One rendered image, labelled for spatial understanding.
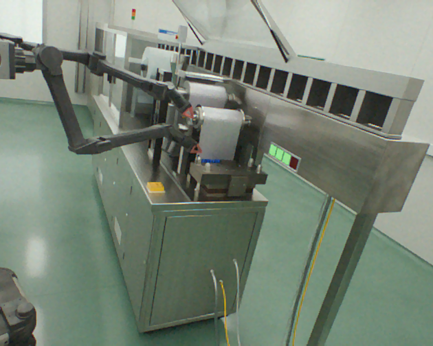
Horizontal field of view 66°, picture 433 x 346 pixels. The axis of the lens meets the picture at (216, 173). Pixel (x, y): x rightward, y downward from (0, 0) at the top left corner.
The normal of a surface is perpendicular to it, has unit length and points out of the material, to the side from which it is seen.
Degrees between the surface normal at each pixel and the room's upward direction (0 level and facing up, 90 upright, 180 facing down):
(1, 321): 0
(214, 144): 90
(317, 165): 90
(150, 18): 90
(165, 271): 90
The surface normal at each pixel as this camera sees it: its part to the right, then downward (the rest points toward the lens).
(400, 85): -0.89, -0.01
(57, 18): 0.41, 0.40
